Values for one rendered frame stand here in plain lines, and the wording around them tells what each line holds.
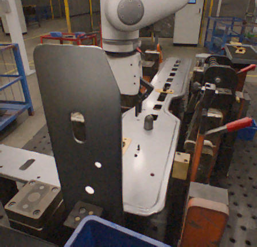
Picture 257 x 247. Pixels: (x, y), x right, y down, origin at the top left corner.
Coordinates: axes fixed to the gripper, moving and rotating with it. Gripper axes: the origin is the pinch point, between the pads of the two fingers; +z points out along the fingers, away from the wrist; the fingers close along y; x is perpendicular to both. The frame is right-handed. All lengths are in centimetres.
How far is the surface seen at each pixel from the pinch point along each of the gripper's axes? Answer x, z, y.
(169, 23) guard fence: -780, 46, 94
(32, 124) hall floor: -133, 112, 167
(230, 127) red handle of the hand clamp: 1.0, 0.0, -27.4
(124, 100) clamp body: -38.4, 15.7, 12.5
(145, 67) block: -76, 10, 11
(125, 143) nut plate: -1.2, 12.0, -0.8
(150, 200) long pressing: 16.6, 12.4, -12.2
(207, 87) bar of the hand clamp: 1.6, -9.2, -20.7
